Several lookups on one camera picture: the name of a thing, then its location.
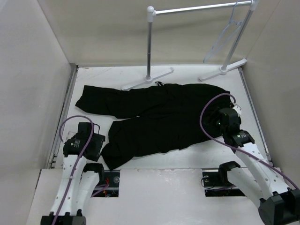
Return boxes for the light blue clothes hanger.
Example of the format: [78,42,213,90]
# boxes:
[203,0,243,63]

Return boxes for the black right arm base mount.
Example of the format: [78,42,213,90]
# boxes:
[201,170,245,197]

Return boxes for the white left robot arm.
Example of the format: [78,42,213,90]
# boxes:
[40,133,105,225]

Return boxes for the black trousers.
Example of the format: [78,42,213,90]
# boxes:
[75,83,232,170]

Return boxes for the white metal clothes rack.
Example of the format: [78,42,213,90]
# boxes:
[121,0,259,90]

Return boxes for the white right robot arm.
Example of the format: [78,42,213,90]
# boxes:
[207,107,300,225]

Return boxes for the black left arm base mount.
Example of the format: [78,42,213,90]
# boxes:
[92,170,120,197]

